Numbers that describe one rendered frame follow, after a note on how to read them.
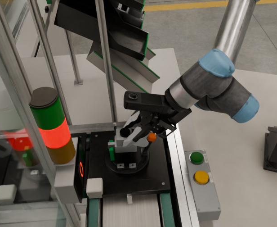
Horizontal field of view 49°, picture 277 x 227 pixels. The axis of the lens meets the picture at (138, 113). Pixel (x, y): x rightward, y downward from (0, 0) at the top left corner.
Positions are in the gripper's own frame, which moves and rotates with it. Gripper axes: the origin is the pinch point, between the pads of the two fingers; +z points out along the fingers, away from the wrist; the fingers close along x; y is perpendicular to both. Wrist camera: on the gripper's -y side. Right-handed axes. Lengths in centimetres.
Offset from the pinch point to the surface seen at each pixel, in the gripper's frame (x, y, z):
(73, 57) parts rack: 52, -10, 19
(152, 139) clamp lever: -1.0, 6.9, -4.7
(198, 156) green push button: -1.7, 23.7, -7.2
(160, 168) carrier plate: -4.8, 14.7, 1.1
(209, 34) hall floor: 223, 140, 19
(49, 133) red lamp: -21.4, -27.0, -13.0
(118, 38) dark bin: 27.2, -9.8, -11.4
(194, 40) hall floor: 213, 127, 31
